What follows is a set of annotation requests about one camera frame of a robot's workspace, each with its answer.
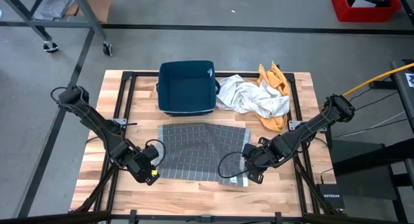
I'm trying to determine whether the black aluminium table frame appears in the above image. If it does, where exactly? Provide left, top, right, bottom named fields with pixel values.
left=0, top=70, right=402, bottom=224

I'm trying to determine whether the dark grey side table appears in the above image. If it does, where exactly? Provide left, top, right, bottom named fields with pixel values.
left=390, top=58, right=414, bottom=136

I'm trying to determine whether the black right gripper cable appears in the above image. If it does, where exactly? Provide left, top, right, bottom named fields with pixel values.
left=217, top=151, right=252, bottom=180

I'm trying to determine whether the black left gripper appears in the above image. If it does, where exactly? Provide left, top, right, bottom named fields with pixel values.
left=126, top=152, right=160, bottom=186

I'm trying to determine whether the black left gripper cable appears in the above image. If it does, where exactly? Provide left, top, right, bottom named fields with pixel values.
left=144, top=138, right=167, bottom=169

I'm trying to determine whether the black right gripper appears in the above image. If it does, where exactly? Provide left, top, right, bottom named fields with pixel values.
left=242, top=137, right=287, bottom=185

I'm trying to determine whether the red plastic bin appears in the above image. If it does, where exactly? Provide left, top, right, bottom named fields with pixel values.
left=331, top=0, right=403, bottom=23

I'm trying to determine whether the yellow cable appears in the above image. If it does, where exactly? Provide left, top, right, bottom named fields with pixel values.
left=342, top=62, right=414, bottom=98

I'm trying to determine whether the black floor cable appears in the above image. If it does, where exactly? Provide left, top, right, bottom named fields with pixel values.
left=332, top=118, right=409, bottom=139
left=349, top=87, right=399, bottom=112

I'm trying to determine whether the black caster wheel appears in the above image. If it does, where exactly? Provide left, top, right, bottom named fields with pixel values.
left=102, top=41, right=114, bottom=57
left=42, top=40, right=60, bottom=54

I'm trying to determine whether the white floor cable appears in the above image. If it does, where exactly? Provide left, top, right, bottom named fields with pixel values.
left=367, top=111, right=406, bottom=130

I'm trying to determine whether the white waffle towel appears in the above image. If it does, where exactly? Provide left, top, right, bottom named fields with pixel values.
left=215, top=74, right=291, bottom=120

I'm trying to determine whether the navy blue fabric basket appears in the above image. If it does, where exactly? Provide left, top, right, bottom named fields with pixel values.
left=156, top=60, right=221, bottom=117

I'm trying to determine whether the black equipment stand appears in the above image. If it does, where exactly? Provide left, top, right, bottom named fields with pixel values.
left=328, top=138, right=414, bottom=224

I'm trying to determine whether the grey metal cart frame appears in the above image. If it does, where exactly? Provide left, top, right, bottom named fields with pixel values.
left=0, top=0, right=114, bottom=56

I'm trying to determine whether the cardboard box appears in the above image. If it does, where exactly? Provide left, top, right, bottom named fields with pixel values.
left=63, top=0, right=115, bottom=23

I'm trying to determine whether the orange towel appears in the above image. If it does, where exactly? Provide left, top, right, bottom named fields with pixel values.
left=255, top=61, right=292, bottom=133

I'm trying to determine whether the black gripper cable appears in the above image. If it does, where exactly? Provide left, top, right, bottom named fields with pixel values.
left=144, top=138, right=167, bottom=169
left=217, top=151, right=252, bottom=180

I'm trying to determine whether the black Netgear router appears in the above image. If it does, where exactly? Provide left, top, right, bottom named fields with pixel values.
left=316, top=183, right=346, bottom=210

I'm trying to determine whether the grey checked towel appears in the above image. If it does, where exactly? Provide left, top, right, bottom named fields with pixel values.
left=154, top=122, right=252, bottom=188

